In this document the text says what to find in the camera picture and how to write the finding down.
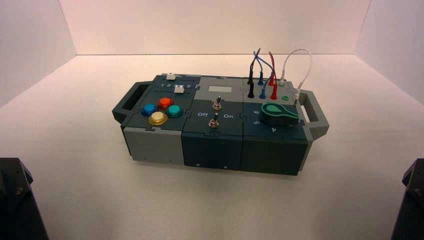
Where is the black jumper cable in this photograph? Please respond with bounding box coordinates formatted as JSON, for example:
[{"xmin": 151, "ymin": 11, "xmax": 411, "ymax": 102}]
[{"xmin": 246, "ymin": 47, "xmax": 262, "ymax": 99}]

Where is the grey and teal modular box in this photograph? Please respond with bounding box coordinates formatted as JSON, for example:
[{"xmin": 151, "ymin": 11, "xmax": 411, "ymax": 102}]
[{"xmin": 111, "ymin": 74, "xmax": 330, "ymax": 176}]

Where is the teal round push button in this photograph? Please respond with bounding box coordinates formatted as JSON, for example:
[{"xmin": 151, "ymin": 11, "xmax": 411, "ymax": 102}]
[{"xmin": 165, "ymin": 104, "xmax": 184, "ymax": 119}]

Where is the red jumper cable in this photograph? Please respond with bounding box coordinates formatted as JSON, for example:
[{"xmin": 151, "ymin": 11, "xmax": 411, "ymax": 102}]
[{"xmin": 267, "ymin": 51, "xmax": 279, "ymax": 101}]

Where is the blue jumper cable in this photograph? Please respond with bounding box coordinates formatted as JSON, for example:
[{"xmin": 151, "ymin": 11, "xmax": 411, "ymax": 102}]
[{"xmin": 253, "ymin": 49, "xmax": 276, "ymax": 100}]

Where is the small grey display screen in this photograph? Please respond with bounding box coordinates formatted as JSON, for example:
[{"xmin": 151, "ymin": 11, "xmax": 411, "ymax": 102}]
[{"xmin": 207, "ymin": 85, "xmax": 233, "ymax": 94}]

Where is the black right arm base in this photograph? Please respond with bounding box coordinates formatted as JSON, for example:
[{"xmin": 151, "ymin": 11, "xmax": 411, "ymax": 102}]
[{"xmin": 390, "ymin": 158, "xmax": 424, "ymax": 240}]

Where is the white jumper cable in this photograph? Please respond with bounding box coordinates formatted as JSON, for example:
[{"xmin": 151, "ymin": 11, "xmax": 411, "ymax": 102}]
[{"xmin": 279, "ymin": 48, "xmax": 313, "ymax": 101}]

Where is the orange round push button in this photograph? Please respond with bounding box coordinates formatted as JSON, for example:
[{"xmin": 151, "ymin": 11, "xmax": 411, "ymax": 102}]
[{"xmin": 157, "ymin": 97, "xmax": 174, "ymax": 111}]

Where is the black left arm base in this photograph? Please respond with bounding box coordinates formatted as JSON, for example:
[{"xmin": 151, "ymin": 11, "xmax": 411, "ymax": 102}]
[{"xmin": 0, "ymin": 157, "xmax": 51, "ymax": 240}]

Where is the green rotary pointer knob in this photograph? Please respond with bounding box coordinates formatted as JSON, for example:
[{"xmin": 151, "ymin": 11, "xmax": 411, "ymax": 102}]
[{"xmin": 260, "ymin": 101, "xmax": 300, "ymax": 127}]

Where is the blue round push button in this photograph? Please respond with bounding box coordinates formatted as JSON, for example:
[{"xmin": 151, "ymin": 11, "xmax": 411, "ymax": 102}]
[{"xmin": 141, "ymin": 103, "xmax": 158, "ymax": 117}]

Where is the yellow round push button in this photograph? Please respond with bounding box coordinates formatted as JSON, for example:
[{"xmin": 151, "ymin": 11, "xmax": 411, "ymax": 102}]
[{"xmin": 148, "ymin": 111, "xmax": 169, "ymax": 127}]

